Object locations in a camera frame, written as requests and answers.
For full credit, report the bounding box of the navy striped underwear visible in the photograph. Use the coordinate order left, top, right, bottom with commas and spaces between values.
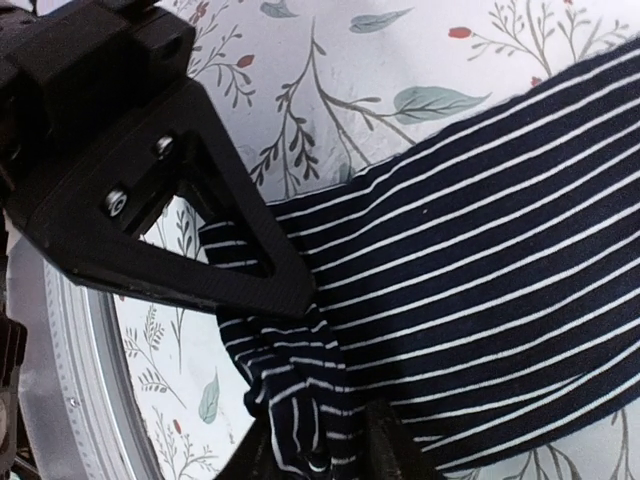
217, 39, 639, 471

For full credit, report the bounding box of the front aluminium rail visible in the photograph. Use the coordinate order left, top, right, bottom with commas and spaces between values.
7, 239, 162, 479

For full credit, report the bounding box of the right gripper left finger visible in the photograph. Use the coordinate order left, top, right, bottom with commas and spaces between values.
1, 79, 314, 319

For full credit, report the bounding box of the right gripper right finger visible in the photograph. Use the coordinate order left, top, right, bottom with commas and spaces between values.
227, 400, 444, 479

